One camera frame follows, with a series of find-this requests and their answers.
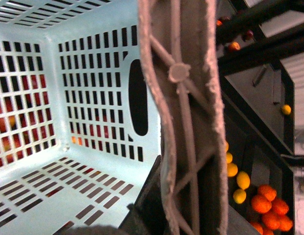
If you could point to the light blue plastic basket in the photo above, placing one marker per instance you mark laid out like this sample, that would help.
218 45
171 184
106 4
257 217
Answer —
79 130

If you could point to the brown basket handle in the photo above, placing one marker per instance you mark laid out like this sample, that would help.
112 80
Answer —
179 62

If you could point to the yellow lemon on shelf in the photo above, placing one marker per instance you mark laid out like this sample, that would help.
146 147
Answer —
286 109

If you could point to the orange pile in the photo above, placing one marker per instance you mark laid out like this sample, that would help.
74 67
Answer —
272 211

